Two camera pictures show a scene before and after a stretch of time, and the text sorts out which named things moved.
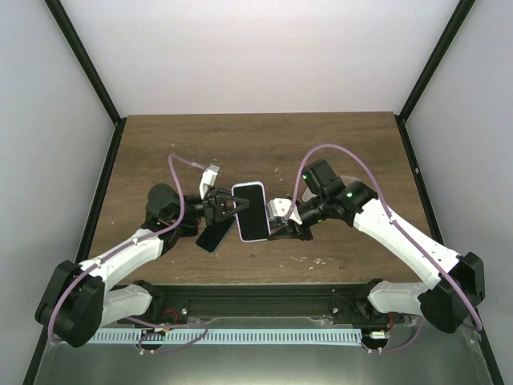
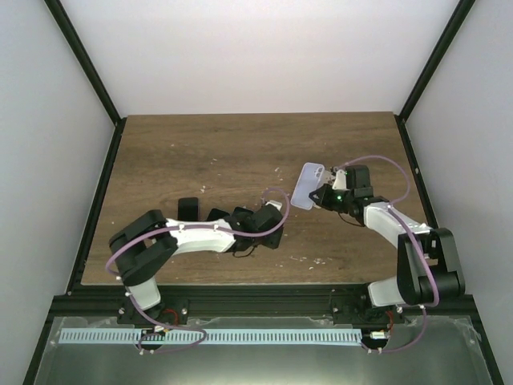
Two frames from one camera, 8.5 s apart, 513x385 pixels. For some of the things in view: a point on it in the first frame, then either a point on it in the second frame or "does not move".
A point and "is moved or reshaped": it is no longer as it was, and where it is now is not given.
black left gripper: [216, 207] → [273, 241]
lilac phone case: [252, 184] is moved or reshaped
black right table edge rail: [488, 353] does not move
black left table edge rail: [86, 237] does not move
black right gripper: [290, 232] → [324, 192]
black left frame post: [84, 58] does not move
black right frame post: [452, 28] does not move
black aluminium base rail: [177, 303] does not move
